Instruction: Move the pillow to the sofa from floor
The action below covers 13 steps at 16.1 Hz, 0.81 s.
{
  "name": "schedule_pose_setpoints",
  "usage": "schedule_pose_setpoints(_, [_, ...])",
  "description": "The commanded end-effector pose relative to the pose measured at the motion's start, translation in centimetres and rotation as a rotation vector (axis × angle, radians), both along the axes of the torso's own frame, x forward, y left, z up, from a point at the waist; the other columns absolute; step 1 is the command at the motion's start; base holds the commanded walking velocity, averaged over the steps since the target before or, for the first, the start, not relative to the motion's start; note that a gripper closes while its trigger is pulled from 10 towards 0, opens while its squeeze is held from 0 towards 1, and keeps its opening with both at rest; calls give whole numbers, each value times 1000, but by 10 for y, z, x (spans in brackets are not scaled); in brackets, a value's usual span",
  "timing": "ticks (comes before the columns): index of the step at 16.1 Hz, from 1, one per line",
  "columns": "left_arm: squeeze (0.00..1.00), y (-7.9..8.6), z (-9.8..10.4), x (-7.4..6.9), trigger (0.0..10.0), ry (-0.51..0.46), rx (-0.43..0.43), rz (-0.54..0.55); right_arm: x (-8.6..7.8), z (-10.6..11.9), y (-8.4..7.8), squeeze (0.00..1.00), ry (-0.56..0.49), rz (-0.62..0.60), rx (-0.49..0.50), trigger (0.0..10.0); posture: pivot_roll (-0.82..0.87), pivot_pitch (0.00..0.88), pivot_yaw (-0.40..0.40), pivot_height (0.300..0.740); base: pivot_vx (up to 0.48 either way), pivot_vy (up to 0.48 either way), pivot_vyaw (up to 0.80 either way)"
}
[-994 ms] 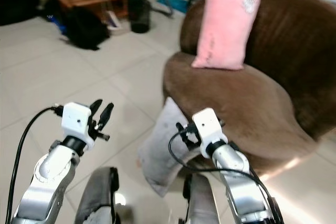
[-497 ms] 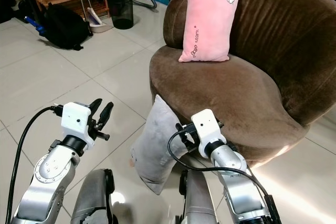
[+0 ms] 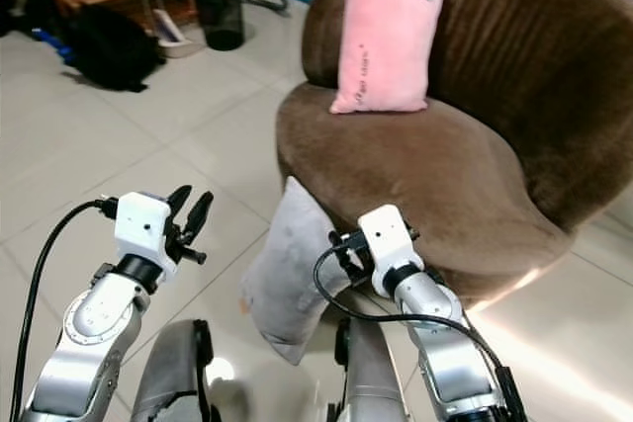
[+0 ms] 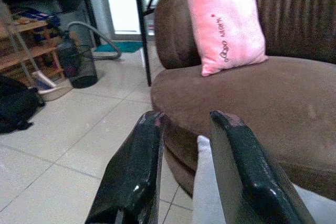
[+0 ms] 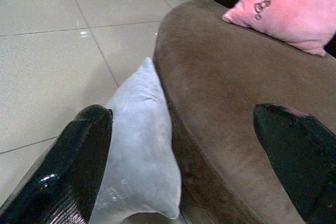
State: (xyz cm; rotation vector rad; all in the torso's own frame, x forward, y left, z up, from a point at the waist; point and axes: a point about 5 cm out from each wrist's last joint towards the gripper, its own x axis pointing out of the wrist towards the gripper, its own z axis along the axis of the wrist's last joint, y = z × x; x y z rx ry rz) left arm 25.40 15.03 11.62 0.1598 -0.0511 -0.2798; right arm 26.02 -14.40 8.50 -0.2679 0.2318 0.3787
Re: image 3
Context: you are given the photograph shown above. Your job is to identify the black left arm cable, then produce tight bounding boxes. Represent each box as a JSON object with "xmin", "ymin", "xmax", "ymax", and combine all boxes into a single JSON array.
[{"xmin": 10, "ymin": 197, "xmax": 120, "ymax": 422}]

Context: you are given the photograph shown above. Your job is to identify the blue object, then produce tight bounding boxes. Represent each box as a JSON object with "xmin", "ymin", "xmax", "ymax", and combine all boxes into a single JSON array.
[{"xmin": 31, "ymin": 26, "xmax": 76, "ymax": 58}]

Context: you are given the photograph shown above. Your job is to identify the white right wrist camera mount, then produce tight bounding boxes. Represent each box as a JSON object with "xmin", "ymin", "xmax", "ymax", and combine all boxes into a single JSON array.
[{"xmin": 356, "ymin": 204, "xmax": 419, "ymax": 281}]

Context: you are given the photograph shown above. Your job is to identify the silver left robot leg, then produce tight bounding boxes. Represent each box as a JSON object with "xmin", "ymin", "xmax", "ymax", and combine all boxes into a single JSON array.
[{"xmin": 129, "ymin": 317, "xmax": 219, "ymax": 422}]

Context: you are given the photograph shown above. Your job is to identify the white dustpan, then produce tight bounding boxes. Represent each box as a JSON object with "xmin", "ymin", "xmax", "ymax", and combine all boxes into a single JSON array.
[{"xmin": 147, "ymin": 8, "xmax": 208, "ymax": 58}]

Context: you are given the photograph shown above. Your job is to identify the silver right robot leg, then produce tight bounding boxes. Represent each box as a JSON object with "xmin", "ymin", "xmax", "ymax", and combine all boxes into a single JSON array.
[{"xmin": 325, "ymin": 317, "xmax": 408, "ymax": 422}]

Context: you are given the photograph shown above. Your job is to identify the grey pillow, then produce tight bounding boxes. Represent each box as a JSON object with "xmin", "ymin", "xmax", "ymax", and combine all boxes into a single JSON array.
[{"xmin": 238, "ymin": 176, "xmax": 358, "ymax": 367}]

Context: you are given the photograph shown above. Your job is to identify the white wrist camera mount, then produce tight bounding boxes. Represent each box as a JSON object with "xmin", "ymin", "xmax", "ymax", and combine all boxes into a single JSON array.
[
  {"xmin": 114, "ymin": 191, "xmax": 182, "ymax": 271},
  {"xmin": 356, "ymin": 204, "xmax": 419, "ymax": 281}
]

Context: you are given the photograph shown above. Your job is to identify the black bag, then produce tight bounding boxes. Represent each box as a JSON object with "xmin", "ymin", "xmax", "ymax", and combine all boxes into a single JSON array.
[{"xmin": 66, "ymin": 3, "xmax": 168, "ymax": 93}]

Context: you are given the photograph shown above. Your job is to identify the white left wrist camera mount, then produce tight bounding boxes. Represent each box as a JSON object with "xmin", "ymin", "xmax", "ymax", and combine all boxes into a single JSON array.
[{"xmin": 114, "ymin": 191, "xmax": 182, "ymax": 271}]

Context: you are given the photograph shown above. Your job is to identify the black cylindrical bin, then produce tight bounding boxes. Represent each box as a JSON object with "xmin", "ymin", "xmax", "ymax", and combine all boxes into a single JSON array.
[{"xmin": 193, "ymin": 0, "xmax": 247, "ymax": 52}]

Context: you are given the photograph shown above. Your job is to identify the pink plush pillow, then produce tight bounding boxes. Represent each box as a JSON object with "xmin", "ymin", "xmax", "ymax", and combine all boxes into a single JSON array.
[{"xmin": 329, "ymin": 0, "xmax": 452, "ymax": 116}]

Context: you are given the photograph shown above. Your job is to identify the brown velvet sofa chair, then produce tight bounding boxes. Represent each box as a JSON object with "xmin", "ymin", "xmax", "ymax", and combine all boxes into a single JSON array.
[{"xmin": 275, "ymin": 0, "xmax": 633, "ymax": 310}]

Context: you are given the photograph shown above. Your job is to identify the silver robot leg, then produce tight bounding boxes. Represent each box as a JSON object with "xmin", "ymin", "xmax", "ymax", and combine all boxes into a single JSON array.
[
  {"xmin": 129, "ymin": 317, "xmax": 219, "ymax": 422},
  {"xmin": 325, "ymin": 317, "xmax": 408, "ymax": 422}
]

